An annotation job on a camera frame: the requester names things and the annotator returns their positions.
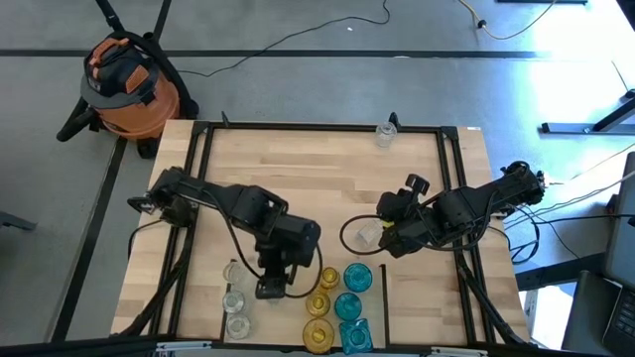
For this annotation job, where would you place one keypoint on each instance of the wooden shelf black metal legs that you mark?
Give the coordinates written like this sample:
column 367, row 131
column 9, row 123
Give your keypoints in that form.
column 283, row 322

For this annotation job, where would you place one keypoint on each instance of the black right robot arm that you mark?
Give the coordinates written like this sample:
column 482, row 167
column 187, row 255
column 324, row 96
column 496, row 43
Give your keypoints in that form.
column 476, row 203

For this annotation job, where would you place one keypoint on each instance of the yellow squat glass vase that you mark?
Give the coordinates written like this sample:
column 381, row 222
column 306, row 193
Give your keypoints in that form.
column 318, row 335

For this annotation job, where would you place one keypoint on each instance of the grey furniture foot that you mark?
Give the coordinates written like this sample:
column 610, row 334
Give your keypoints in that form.
column 15, row 221

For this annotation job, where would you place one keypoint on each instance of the teal ribbed cylinder glass vase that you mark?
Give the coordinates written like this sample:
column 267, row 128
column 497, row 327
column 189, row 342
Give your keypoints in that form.
column 357, row 277

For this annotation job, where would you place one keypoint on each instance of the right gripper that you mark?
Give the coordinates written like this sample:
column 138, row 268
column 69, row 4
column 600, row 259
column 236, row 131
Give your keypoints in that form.
column 412, row 228

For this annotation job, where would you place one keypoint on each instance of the clear wavy bottle-shaped vase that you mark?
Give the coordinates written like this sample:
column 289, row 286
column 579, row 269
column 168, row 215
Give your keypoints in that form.
column 238, row 325

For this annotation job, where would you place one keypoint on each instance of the silver aluminium extrusion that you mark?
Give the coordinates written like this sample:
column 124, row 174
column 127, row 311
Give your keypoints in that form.
column 183, row 345
column 459, row 352

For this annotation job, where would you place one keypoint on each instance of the grey desk foot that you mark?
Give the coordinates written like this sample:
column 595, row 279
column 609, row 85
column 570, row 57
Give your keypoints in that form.
column 565, row 128

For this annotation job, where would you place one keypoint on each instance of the dark grey desk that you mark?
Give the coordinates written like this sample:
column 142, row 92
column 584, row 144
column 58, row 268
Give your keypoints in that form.
column 585, row 317

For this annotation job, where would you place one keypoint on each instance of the yellow medium round glass vase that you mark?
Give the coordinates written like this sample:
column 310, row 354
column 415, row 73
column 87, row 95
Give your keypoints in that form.
column 318, row 303

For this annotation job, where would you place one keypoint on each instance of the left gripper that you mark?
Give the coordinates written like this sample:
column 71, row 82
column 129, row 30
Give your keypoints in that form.
column 290, row 245

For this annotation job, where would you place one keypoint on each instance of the yellow tall glass vase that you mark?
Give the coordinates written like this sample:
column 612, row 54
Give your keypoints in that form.
column 329, row 277

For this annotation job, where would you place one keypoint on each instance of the grey monitor back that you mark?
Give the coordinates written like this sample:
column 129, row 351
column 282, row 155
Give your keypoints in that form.
column 622, row 233

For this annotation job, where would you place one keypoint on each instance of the orange black shop vacuum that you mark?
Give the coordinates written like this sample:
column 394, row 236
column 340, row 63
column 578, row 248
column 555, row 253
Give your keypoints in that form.
column 134, row 99

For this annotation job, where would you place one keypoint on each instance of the teal medallion embossed glass vase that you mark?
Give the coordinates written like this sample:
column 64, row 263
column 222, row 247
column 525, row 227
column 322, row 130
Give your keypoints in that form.
column 347, row 306

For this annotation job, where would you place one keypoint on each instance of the clear diamond-cut square vase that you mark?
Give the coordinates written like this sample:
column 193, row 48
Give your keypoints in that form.
column 368, row 234

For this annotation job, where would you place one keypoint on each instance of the black keyboard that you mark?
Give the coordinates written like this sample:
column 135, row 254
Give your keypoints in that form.
column 622, row 322

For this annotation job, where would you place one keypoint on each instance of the teal square glass vase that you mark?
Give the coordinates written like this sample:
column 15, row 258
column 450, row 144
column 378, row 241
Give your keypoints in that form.
column 356, row 336

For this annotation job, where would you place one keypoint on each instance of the clear small diamond-cut jar vase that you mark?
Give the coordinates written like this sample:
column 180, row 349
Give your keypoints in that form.
column 386, row 135

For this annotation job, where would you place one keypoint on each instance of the clear diamond-cut cylinder vase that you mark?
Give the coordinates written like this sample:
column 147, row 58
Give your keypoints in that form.
column 233, row 301

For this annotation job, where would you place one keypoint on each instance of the black aluminium table frame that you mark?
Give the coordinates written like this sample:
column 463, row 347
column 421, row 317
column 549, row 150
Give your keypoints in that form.
column 322, row 127

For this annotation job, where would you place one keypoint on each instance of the black stand leg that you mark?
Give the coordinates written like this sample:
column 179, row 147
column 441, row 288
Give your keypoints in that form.
column 111, row 15
column 163, row 17

